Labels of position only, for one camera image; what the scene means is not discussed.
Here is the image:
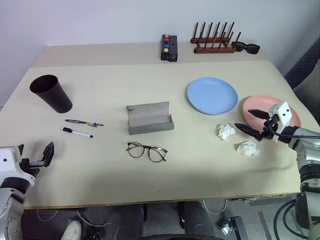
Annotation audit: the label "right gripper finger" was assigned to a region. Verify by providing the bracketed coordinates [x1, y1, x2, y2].
[233, 122, 264, 142]
[247, 108, 271, 121]

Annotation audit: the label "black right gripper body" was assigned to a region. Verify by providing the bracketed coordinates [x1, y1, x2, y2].
[259, 113, 280, 142]

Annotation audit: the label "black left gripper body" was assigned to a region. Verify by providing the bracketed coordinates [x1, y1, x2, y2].
[20, 158, 49, 176]

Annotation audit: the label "pink plate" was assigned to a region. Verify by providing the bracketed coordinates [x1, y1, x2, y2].
[241, 94, 302, 129]

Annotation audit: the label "crumpled white tissue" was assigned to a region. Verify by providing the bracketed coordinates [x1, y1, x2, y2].
[234, 140, 261, 158]
[215, 123, 237, 141]

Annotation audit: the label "white marker with black cap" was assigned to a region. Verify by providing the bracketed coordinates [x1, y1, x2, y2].
[61, 127, 94, 140]

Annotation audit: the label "black ballpoint pen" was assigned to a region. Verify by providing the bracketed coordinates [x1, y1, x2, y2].
[64, 119, 105, 128]

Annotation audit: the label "blue plate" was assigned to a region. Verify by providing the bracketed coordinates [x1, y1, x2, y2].
[186, 76, 239, 116]

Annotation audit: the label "beige seat cushion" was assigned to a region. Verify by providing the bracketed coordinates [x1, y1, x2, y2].
[291, 67, 320, 101]

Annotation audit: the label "black plastic cup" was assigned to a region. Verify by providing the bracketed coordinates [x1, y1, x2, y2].
[29, 74, 74, 114]

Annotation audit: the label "black chair back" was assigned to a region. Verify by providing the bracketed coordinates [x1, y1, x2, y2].
[284, 40, 320, 87]

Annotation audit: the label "black sunglasses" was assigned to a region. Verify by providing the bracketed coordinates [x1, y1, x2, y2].
[230, 40, 261, 55]

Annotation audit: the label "white shoe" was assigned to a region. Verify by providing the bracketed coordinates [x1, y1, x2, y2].
[60, 219, 83, 240]

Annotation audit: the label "brown wooden dish rack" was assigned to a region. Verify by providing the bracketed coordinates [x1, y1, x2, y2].
[189, 21, 243, 55]

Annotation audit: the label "tortoiseshell eyeglasses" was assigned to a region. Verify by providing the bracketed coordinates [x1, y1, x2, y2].
[125, 141, 169, 164]

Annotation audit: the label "grey open glasses case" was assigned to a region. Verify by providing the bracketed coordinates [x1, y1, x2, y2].
[125, 101, 175, 136]

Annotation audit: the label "dark rounded shape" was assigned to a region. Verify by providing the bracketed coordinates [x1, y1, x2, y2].
[175, 200, 219, 239]

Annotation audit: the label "plain black box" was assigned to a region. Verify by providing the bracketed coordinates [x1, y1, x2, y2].
[169, 35, 179, 63]

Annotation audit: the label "black box with coloured buttons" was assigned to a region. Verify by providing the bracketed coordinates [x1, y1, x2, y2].
[160, 34, 171, 61]

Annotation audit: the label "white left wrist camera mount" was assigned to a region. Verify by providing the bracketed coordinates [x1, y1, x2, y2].
[0, 146, 37, 187]

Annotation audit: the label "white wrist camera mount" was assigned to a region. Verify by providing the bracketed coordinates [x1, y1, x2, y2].
[0, 146, 37, 187]
[267, 101, 293, 144]

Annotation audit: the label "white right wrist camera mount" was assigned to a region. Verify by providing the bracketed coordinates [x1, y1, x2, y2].
[267, 101, 293, 144]

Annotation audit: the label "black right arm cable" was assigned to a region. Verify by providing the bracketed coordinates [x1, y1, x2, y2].
[262, 119, 320, 141]

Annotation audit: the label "white floor cable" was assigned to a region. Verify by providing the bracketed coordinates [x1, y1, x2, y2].
[201, 199, 228, 216]

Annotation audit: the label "black floor cable loop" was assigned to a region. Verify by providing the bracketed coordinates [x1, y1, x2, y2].
[272, 198, 309, 240]

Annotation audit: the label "metal floor bracket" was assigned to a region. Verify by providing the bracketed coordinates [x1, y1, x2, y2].
[219, 216, 243, 236]

